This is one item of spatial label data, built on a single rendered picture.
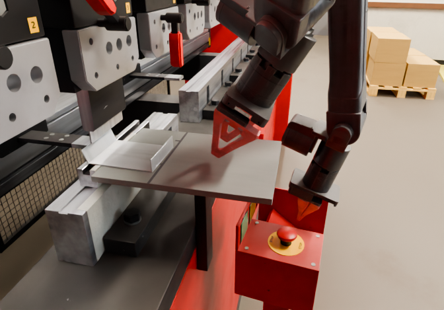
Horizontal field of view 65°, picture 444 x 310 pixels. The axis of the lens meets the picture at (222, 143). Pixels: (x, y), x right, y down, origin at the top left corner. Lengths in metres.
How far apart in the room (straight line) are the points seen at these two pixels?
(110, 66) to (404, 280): 1.66
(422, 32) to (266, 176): 5.78
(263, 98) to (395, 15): 5.73
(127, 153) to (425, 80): 4.13
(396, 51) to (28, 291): 4.12
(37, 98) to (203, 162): 0.26
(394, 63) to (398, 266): 2.81
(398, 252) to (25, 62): 1.89
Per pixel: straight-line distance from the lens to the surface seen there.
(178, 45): 0.66
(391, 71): 4.37
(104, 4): 0.44
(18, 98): 0.38
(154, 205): 0.62
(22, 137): 0.70
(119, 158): 0.57
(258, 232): 0.75
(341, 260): 1.89
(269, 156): 0.56
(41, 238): 2.14
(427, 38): 6.23
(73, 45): 0.46
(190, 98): 0.99
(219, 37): 2.72
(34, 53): 0.39
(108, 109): 0.58
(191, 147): 0.59
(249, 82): 0.46
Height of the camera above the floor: 1.26
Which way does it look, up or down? 26 degrees down
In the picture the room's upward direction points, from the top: straight up
